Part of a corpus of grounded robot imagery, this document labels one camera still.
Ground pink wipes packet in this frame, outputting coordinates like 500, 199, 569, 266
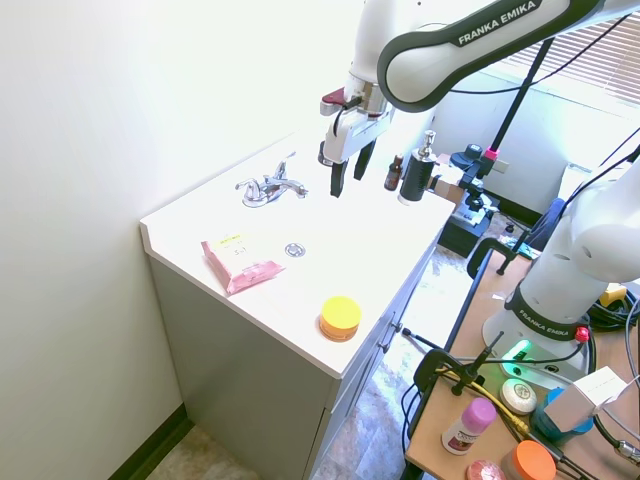
200, 232, 287, 297

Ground chrome curved faucet handle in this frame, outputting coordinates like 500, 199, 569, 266
272, 151, 297, 182

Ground dark red wrist camera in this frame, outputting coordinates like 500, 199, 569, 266
319, 86, 348, 117

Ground black camera on clamp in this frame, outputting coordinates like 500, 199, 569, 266
449, 143, 501, 221

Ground pink cap deodorant stick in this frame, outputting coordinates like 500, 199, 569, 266
440, 397, 498, 456

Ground yellow cable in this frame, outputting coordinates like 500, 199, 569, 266
435, 365, 532, 437

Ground white cardboard box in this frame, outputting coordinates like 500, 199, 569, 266
542, 365, 632, 430

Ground window blinds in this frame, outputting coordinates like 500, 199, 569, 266
489, 9, 640, 107

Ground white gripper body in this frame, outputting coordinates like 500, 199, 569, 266
317, 106, 394, 167

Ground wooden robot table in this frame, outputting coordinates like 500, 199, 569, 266
403, 246, 640, 480

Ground pink round soap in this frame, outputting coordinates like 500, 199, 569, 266
465, 459, 508, 480

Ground round white soap tin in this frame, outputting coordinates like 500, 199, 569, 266
499, 378, 538, 415

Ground blue cup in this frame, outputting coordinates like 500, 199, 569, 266
530, 387, 595, 446

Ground black soap dispenser bottle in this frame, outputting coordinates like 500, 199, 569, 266
397, 129, 438, 207

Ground small amber dropper bottle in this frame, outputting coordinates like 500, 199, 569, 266
383, 153, 405, 192

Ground brown cardboard box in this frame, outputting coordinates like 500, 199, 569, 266
427, 174, 467, 202

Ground black C-clamp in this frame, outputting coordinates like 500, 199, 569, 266
466, 238, 524, 279
411, 331, 504, 401

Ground chrome sink faucet spout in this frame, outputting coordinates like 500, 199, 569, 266
261, 174, 310, 202

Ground orange lid container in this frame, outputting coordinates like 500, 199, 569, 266
500, 440, 558, 480

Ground yellow lid orange jar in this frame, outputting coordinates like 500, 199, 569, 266
318, 295, 363, 344

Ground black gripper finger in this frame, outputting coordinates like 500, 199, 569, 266
353, 139, 377, 182
328, 159, 348, 199

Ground grey vanity cabinet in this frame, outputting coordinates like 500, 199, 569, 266
147, 234, 441, 480

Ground black cable bundle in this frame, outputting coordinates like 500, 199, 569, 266
584, 284, 640, 332

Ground black camera stand pole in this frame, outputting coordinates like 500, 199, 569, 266
489, 14, 556, 156

